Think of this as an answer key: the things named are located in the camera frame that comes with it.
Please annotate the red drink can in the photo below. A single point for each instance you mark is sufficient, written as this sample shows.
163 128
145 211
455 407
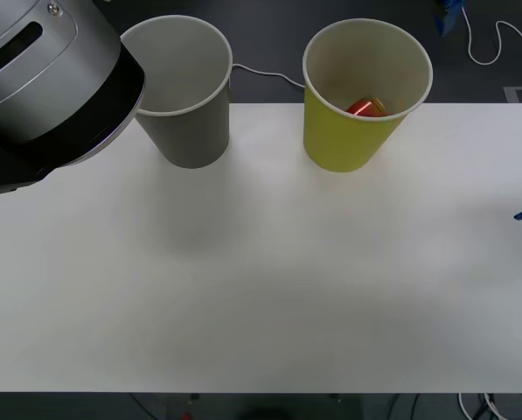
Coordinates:
365 107

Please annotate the silver and black left arm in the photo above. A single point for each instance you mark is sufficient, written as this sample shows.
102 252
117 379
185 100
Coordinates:
46 87

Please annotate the yellow-green plastic bin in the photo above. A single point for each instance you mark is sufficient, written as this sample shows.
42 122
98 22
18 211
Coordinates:
339 140

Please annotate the blue plastic object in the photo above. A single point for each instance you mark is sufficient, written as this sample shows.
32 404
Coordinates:
447 17

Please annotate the grey plastic bin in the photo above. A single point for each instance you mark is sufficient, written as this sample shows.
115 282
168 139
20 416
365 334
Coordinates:
195 135

